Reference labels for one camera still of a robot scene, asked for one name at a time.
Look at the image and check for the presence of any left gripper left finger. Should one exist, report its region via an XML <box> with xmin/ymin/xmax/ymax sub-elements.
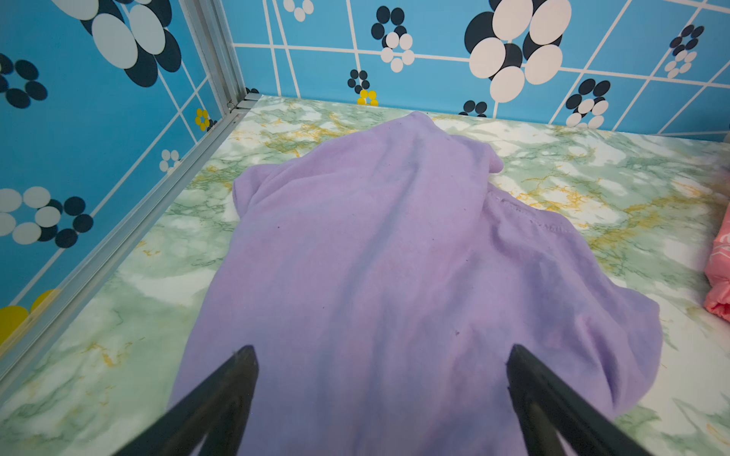
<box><xmin>117</xmin><ymin>345</ymin><xmax>259</xmax><ymax>455</ymax></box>

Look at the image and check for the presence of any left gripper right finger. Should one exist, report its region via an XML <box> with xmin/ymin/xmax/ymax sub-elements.
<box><xmin>507</xmin><ymin>344</ymin><xmax>650</xmax><ymax>456</ymax></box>

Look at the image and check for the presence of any purple cloth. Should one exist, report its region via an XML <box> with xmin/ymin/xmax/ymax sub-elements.
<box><xmin>171</xmin><ymin>113</ymin><xmax>663</xmax><ymax>455</ymax></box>

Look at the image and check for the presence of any pink printed cloth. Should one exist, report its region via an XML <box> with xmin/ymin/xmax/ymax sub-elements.
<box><xmin>703</xmin><ymin>207</ymin><xmax>730</xmax><ymax>322</ymax></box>

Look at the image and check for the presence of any left aluminium floor rail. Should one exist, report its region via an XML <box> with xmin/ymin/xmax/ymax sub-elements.
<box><xmin>1</xmin><ymin>92</ymin><xmax>262</xmax><ymax>403</ymax></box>

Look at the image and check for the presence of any left aluminium corner post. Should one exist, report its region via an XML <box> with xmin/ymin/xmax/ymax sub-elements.
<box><xmin>180</xmin><ymin>0</ymin><xmax>246</xmax><ymax>116</ymax></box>

